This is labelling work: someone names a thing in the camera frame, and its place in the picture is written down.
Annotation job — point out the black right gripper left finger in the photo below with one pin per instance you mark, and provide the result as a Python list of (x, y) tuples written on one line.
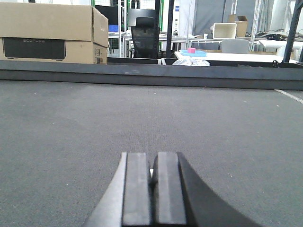
[(127, 200)]

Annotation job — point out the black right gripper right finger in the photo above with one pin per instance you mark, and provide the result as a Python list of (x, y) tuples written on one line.
[(182, 199)]

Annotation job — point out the dark grey conveyor belt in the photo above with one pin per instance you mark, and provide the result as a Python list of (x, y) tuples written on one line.
[(64, 126)]

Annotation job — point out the large cardboard box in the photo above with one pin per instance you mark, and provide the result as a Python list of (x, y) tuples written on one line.
[(53, 33)]

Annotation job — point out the small open cardboard box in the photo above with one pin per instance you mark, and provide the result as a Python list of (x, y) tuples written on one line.
[(241, 24)]

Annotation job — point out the crumpled clear plastic bag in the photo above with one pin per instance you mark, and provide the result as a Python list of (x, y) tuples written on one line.
[(188, 61)]

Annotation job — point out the white table with blue tray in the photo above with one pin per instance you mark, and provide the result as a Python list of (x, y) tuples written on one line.
[(211, 56)]

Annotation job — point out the pink cube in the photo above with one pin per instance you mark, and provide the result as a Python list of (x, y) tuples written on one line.
[(191, 50)]

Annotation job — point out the grey chair back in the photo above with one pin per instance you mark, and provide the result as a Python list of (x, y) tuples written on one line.
[(237, 46)]

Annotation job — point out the white plastic bin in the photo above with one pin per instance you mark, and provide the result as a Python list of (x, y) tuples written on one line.
[(224, 30)]

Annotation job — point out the black mesh office chair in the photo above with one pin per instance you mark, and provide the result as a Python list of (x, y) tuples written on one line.
[(145, 34)]

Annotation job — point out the black vertical metal post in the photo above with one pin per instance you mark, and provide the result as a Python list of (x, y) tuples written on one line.
[(169, 30)]

